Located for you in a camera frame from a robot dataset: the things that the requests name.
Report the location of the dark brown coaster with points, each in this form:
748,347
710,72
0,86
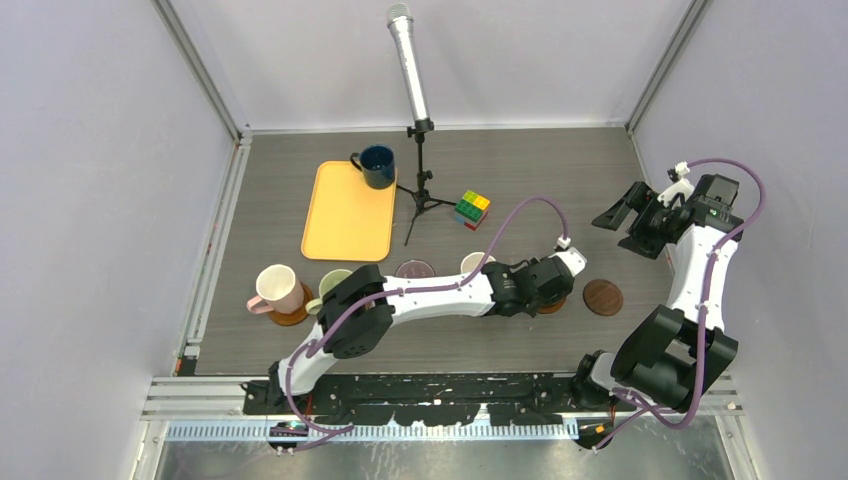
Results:
603,297

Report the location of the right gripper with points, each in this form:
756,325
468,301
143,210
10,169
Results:
643,199

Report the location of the silver microphone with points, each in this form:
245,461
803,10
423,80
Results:
400,24

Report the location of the black microphone tripod stand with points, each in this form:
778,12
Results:
421,196

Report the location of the cream yellow cup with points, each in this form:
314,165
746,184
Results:
472,262

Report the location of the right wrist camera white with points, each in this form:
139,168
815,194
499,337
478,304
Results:
680,189

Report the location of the navy blue cup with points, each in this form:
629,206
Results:
377,164

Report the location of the mauve purple cup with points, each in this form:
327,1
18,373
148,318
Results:
415,268

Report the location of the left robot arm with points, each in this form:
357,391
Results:
359,311

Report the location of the aluminium frame rail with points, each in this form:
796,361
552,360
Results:
220,408

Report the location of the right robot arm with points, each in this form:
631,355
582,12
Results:
681,347

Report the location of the light green mug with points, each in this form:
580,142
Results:
327,283

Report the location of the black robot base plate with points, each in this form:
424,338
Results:
511,399

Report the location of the colourful block cube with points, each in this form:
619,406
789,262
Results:
471,209

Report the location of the pink white cup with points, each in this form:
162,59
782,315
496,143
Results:
278,289

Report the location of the yellow tray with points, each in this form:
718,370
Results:
347,220

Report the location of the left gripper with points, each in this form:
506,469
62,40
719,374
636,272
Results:
532,310

